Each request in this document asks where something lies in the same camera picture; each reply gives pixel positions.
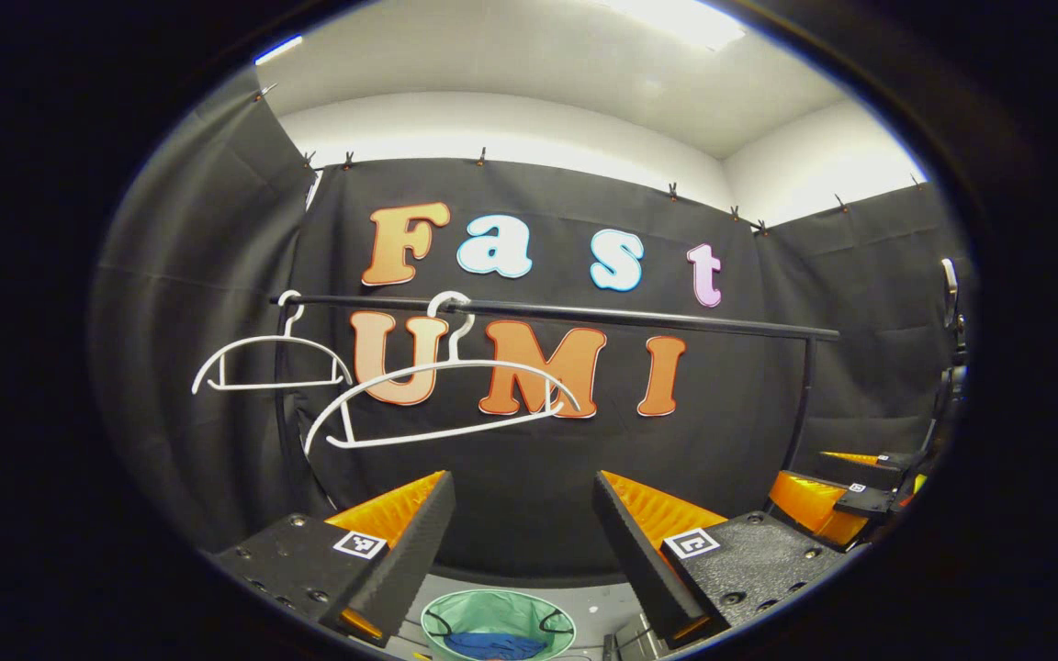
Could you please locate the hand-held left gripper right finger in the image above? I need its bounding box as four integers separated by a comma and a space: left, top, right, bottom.
591, 470, 847, 648

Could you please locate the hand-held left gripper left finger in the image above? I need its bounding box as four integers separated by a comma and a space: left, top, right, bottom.
208, 470, 456, 648

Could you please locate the blue corduroy jacket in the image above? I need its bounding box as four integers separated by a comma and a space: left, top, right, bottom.
445, 631, 548, 661

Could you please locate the large white clothes hanger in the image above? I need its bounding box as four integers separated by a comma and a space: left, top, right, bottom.
304, 291, 582, 457

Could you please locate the black clothes rack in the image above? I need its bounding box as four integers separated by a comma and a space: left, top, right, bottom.
269, 292, 842, 515

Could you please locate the small white clothes hanger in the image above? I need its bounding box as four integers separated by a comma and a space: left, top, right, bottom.
191, 290, 355, 396

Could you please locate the black backdrop cloth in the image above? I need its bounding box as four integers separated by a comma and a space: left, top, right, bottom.
88, 69, 975, 588

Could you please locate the ceiling light panel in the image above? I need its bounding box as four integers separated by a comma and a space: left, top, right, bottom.
602, 0, 746, 51

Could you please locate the ceiling strip light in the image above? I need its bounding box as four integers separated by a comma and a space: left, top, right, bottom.
253, 35, 305, 65

